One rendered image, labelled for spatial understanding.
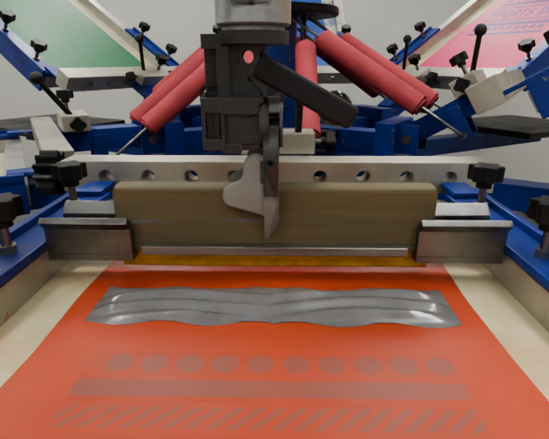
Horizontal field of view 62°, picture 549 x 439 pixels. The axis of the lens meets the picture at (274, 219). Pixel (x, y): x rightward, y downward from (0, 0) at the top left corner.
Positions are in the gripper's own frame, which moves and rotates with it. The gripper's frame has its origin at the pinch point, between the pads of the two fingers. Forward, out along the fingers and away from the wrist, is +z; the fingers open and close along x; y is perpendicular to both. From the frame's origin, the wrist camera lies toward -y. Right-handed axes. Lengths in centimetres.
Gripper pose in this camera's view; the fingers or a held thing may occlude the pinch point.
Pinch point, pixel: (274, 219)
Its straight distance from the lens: 52.0
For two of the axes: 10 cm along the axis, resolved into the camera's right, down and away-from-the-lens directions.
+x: -0.2, 3.3, -9.4
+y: -10.0, -0.1, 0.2
